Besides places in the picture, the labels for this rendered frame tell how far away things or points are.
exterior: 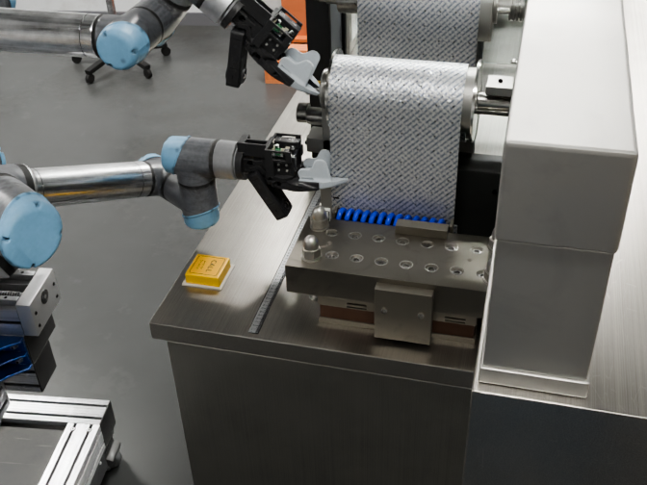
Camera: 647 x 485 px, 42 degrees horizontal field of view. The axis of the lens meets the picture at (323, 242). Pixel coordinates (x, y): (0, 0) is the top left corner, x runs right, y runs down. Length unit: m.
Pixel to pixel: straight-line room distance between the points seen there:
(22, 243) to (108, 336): 1.58
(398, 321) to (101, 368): 1.58
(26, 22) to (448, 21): 0.76
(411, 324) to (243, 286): 0.37
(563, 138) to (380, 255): 0.96
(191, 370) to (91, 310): 1.51
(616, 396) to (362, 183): 0.97
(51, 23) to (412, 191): 0.70
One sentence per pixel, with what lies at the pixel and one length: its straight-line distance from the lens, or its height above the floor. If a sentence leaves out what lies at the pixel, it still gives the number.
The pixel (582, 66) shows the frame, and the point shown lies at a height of 1.65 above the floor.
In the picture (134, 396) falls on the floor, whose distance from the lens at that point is 2.75.
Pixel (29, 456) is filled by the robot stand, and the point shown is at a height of 0.21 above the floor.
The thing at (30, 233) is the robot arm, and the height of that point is 1.15.
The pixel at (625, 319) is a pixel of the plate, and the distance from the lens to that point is 0.76.
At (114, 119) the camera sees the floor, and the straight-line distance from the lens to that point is 4.39.
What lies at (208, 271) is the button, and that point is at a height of 0.92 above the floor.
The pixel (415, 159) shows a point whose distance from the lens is 1.52.
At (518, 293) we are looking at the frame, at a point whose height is 1.53.
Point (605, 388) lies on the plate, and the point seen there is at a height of 1.44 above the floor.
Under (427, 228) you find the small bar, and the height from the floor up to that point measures 1.05.
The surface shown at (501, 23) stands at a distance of 2.51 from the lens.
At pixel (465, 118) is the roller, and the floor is 1.24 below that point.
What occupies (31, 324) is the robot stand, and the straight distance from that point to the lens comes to 1.95.
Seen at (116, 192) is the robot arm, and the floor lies 1.05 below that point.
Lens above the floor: 1.91
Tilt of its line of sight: 36 degrees down
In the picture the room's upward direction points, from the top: 2 degrees counter-clockwise
